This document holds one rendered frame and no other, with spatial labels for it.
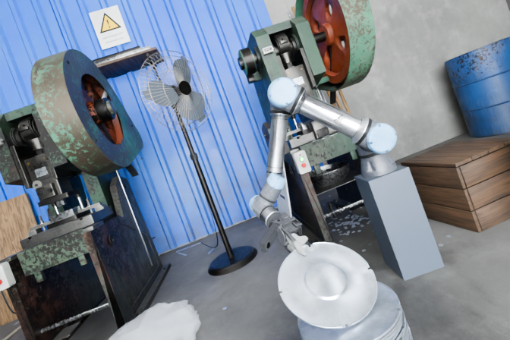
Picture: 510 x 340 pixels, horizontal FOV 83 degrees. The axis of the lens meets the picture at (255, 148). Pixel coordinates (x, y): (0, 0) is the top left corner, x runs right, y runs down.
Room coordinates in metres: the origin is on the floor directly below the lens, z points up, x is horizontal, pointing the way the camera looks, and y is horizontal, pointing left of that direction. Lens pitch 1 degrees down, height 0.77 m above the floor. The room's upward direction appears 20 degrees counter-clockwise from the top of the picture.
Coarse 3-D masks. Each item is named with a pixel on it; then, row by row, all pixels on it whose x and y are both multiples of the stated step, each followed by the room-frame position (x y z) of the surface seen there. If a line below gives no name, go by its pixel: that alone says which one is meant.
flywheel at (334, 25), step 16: (304, 0) 2.24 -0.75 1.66; (320, 0) 2.08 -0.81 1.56; (336, 0) 1.82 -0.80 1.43; (304, 16) 2.33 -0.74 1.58; (320, 16) 2.16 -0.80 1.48; (336, 16) 1.95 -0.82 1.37; (336, 32) 2.02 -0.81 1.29; (320, 48) 2.34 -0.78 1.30; (336, 48) 2.10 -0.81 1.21; (336, 64) 2.18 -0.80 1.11; (336, 80) 2.19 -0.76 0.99
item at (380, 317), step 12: (384, 288) 0.85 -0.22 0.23; (384, 300) 0.80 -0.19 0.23; (396, 300) 0.78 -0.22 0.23; (372, 312) 0.77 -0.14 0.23; (384, 312) 0.75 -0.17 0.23; (396, 312) 0.74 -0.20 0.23; (300, 324) 0.83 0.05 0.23; (360, 324) 0.74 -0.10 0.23; (372, 324) 0.73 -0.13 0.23; (384, 324) 0.71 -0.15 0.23; (312, 336) 0.76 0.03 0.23; (324, 336) 0.75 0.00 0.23; (336, 336) 0.73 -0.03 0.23; (348, 336) 0.72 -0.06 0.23; (360, 336) 0.70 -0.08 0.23; (372, 336) 0.69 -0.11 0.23
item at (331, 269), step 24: (288, 264) 0.94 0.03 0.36; (312, 264) 0.92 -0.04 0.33; (336, 264) 0.91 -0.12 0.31; (360, 264) 0.90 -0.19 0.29; (288, 288) 0.86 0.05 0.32; (312, 288) 0.84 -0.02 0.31; (336, 288) 0.83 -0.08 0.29; (360, 288) 0.82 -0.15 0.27; (312, 312) 0.79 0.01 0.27; (336, 312) 0.78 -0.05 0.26; (360, 312) 0.77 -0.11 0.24
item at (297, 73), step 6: (294, 66) 2.07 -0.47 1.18; (300, 66) 2.02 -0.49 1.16; (288, 72) 2.01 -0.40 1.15; (294, 72) 2.02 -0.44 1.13; (300, 72) 2.02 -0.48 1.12; (294, 78) 2.01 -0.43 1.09; (300, 78) 2.02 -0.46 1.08; (306, 78) 2.02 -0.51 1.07; (300, 84) 2.02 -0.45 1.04; (306, 84) 2.02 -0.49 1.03; (312, 90) 2.03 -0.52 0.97
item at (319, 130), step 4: (312, 120) 1.81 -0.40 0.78; (308, 124) 1.98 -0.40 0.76; (312, 124) 1.92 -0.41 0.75; (316, 124) 1.92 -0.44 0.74; (320, 124) 1.92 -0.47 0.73; (312, 128) 1.93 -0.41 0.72; (316, 128) 1.92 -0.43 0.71; (320, 128) 1.92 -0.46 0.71; (324, 128) 1.93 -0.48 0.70; (316, 132) 1.92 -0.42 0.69; (320, 132) 1.92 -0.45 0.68; (324, 132) 1.92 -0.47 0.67; (328, 132) 1.93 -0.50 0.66; (316, 136) 1.92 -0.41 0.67; (320, 136) 1.92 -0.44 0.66
